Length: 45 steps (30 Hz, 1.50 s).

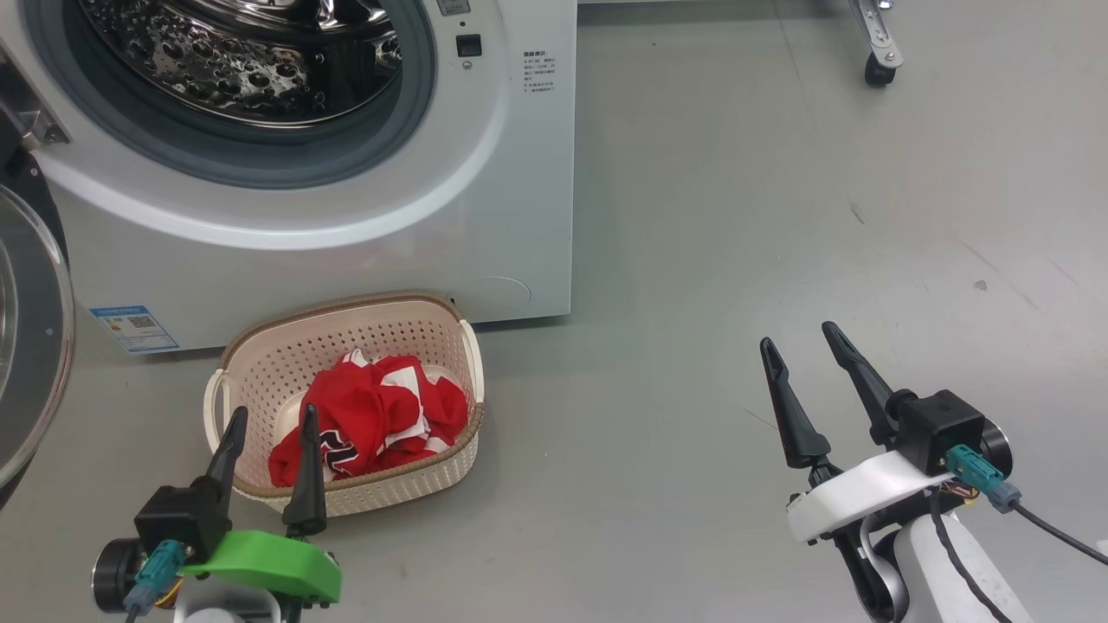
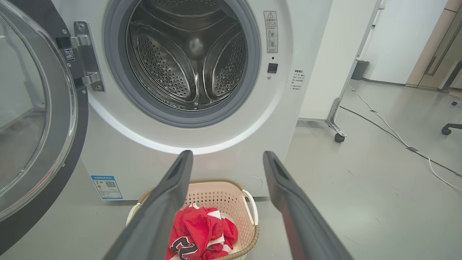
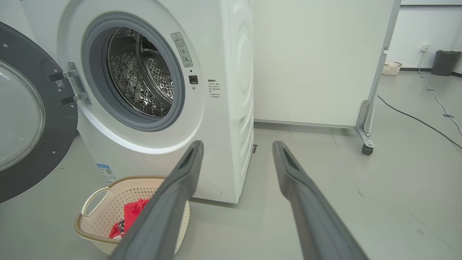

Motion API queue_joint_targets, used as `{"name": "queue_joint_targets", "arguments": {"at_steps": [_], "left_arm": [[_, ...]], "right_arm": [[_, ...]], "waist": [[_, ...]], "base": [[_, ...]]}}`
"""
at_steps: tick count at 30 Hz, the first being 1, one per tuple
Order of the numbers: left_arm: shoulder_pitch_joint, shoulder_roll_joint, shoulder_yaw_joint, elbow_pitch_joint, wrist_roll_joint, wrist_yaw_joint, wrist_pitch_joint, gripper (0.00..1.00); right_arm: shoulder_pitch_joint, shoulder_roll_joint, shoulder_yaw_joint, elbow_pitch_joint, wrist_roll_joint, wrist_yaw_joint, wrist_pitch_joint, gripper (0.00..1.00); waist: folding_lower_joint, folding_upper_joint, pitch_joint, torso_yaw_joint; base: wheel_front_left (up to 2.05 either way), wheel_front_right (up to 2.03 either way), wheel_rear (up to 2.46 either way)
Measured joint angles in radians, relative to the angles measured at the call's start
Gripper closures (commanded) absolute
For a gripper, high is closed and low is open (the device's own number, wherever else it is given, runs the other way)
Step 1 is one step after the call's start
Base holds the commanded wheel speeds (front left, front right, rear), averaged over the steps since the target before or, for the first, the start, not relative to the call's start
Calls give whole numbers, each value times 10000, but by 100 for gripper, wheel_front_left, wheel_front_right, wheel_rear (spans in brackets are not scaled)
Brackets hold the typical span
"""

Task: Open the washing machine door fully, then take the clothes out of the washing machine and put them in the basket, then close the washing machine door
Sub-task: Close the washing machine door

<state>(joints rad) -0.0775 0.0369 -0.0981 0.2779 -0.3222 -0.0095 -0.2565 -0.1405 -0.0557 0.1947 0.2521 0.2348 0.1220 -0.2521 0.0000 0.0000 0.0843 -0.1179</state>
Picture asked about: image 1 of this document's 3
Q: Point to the black glass washing machine door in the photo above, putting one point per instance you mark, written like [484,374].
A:
[35,346]

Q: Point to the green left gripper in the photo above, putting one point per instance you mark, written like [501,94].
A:
[268,562]

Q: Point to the blue energy label sticker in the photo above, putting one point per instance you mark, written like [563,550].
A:
[134,329]

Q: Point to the metal leg with caster wheel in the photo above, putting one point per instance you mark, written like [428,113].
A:
[879,43]

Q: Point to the white front-load washing machine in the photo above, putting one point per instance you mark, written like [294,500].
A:
[485,173]

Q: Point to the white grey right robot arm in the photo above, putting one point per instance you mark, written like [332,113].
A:
[935,580]

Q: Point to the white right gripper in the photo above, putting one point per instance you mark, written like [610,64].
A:
[857,497]

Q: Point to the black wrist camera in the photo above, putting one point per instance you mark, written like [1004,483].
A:
[173,519]
[939,428]

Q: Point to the red garment with white stripe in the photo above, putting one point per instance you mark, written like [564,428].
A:
[363,411]

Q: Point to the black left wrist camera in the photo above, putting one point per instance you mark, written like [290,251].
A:
[173,519]

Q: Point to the cream perforated laundry basket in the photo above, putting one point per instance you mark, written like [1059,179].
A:
[277,363]

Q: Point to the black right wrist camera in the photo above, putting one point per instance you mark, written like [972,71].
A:
[939,428]

